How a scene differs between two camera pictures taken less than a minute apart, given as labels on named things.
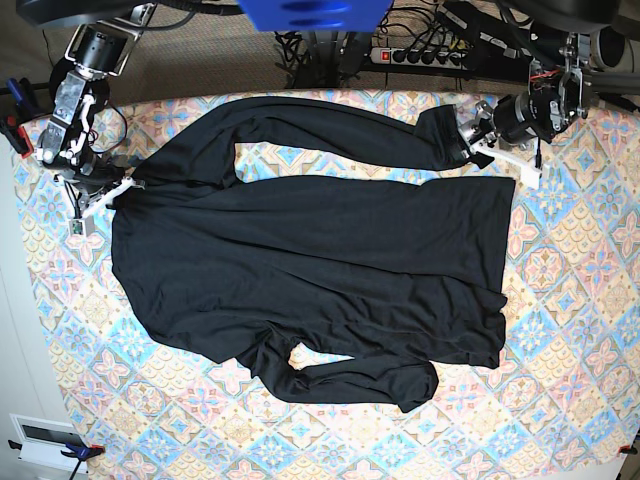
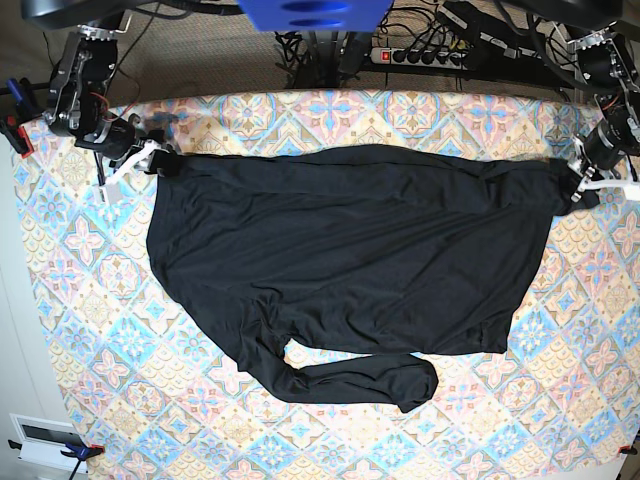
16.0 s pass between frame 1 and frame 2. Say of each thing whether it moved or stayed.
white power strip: stayed
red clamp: stayed
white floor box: stayed
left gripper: moved
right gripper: moved
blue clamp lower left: stayed
